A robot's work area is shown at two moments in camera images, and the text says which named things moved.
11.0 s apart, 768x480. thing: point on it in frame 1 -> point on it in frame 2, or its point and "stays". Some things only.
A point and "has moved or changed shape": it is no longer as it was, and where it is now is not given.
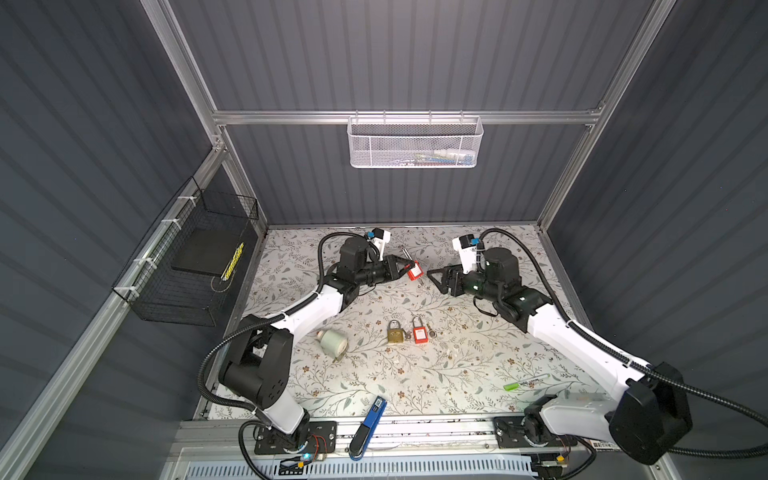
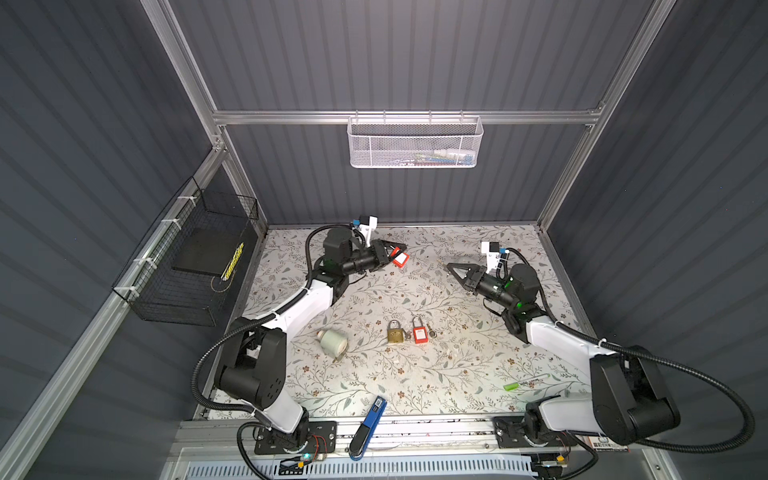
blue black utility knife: x=369 y=429 stays
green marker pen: x=514 y=385 stays
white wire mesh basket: x=414 y=142 stays
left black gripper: x=390 y=270 -> x=377 y=250
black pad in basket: x=207 y=251 stays
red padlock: x=415 y=272 has moved or changed shape
